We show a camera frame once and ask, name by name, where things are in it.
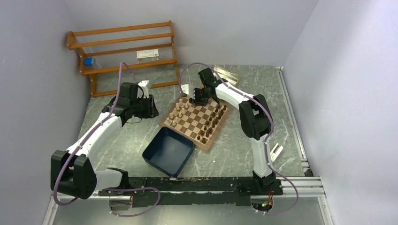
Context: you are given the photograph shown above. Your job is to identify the wooden shelf rack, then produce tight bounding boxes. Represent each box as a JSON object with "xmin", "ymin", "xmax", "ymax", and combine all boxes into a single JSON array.
[{"xmin": 66, "ymin": 21, "xmax": 180, "ymax": 97}]

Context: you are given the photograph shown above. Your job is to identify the blue capped container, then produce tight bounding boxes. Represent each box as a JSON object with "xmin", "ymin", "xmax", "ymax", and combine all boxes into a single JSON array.
[{"xmin": 83, "ymin": 57, "xmax": 95, "ymax": 67}]

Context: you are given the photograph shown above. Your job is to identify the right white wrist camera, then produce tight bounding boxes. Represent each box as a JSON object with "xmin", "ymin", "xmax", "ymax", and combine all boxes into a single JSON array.
[{"xmin": 181, "ymin": 84, "xmax": 192, "ymax": 96}]

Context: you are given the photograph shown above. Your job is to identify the dark chess pieces group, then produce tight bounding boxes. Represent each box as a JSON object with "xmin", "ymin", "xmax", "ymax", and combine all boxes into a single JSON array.
[{"xmin": 196, "ymin": 102, "xmax": 227, "ymax": 145}]

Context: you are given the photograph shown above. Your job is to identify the blue square tray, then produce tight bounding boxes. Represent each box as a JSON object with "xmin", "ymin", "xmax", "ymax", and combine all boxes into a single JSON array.
[{"xmin": 142, "ymin": 127, "xmax": 195, "ymax": 177}]

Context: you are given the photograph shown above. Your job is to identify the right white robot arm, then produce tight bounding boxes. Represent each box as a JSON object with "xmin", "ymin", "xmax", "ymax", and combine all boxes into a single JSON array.
[{"xmin": 180, "ymin": 68, "xmax": 276, "ymax": 194}]

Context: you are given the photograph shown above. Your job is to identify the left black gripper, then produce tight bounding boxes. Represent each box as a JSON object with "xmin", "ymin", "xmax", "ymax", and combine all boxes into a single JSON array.
[{"xmin": 130, "ymin": 94, "xmax": 159, "ymax": 119}]

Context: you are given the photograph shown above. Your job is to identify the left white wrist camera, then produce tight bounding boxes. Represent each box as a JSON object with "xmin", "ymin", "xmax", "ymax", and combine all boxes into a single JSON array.
[{"xmin": 138, "ymin": 80, "xmax": 151, "ymax": 98}]

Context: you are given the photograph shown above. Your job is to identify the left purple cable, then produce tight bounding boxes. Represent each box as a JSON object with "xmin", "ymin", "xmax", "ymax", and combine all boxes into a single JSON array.
[{"xmin": 53, "ymin": 61, "xmax": 161, "ymax": 218}]

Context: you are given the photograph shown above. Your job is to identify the gold metal tin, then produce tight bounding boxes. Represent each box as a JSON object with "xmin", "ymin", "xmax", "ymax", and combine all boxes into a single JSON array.
[{"xmin": 212, "ymin": 65, "xmax": 240, "ymax": 87}]

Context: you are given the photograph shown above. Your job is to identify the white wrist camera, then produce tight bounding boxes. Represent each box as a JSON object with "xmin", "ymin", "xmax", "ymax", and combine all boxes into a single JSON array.
[
  {"xmin": 181, "ymin": 84, "xmax": 192, "ymax": 96},
  {"xmin": 138, "ymin": 80, "xmax": 151, "ymax": 98}
]

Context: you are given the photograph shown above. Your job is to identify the small white plastic part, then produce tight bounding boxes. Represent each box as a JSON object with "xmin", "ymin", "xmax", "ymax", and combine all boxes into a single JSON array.
[{"xmin": 270, "ymin": 143, "xmax": 284, "ymax": 162}]

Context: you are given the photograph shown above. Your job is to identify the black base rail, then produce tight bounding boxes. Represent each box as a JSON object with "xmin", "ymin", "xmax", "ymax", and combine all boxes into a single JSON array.
[{"xmin": 98, "ymin": 177, "xmax": 283, "ymax": 208}]

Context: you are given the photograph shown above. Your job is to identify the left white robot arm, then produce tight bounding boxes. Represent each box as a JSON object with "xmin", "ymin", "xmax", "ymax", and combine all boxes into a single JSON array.
[{"xmin": 50, "ymin": 80, "xmax": 159, "ymax": 199}]

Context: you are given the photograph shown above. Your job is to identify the white red box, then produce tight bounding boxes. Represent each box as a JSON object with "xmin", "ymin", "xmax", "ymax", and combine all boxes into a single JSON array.
[{"xmin": 136, "ymin": 49, "xmax": 159, "ymax": 61}]

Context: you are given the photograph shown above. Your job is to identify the wooden chess board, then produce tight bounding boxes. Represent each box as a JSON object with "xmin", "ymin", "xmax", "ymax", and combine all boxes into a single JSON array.
[{"xmin": 159, "ymin": 96, "xmax": 235, "ymax": 151}]

